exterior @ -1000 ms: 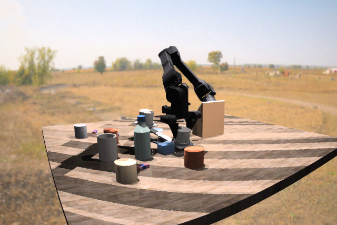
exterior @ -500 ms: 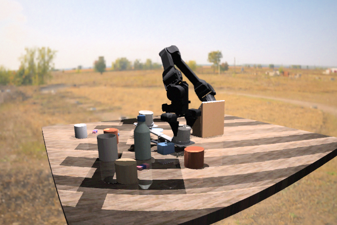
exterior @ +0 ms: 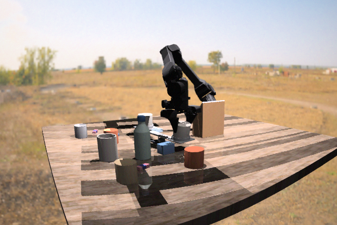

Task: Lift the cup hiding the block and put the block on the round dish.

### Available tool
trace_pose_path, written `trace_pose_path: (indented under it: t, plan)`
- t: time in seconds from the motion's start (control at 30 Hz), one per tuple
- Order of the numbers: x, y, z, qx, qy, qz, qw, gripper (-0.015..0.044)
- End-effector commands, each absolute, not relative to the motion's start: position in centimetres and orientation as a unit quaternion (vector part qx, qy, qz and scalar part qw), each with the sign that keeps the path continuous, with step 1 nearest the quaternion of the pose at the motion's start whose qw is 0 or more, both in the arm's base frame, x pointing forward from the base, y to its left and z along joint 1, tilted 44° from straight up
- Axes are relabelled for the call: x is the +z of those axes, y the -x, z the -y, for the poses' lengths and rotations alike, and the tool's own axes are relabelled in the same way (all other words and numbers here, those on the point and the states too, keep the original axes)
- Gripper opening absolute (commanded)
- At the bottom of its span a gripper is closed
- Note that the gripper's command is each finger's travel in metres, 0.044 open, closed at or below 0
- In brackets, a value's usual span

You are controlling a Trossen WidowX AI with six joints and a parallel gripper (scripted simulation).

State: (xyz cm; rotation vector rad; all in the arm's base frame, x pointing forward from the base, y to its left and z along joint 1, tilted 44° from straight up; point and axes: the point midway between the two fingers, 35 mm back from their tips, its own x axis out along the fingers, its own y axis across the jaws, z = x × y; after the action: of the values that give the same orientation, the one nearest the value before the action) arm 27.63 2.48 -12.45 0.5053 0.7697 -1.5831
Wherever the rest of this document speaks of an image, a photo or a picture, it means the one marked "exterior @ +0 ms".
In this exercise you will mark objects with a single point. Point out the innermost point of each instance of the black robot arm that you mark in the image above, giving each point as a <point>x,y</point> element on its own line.
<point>175,82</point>

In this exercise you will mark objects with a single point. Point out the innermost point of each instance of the light blue block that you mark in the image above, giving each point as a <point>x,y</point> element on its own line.
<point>165,148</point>

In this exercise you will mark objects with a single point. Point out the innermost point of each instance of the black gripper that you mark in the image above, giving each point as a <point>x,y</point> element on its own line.
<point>181,106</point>

